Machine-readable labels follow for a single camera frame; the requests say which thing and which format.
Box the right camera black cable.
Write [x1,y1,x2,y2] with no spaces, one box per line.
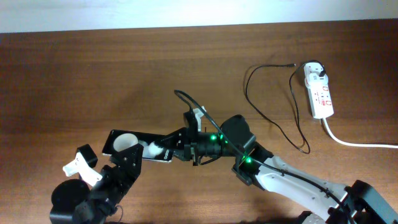
[173,89,357,224]

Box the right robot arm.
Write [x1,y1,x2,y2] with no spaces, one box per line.
[156,114,397,223]

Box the white power strip cord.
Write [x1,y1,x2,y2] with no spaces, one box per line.
[320,117,398,149]

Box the black charging cable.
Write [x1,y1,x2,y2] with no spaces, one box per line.
[244,60,327,155]

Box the black smartphone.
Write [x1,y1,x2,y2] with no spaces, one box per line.
[102,129,174,163]

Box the white charger plug adapter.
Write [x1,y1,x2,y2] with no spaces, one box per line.
[304,62,328,88]

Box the white power strip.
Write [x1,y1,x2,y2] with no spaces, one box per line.
[307,84,334,119]

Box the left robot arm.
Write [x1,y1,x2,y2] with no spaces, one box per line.
[49,144,144,224]

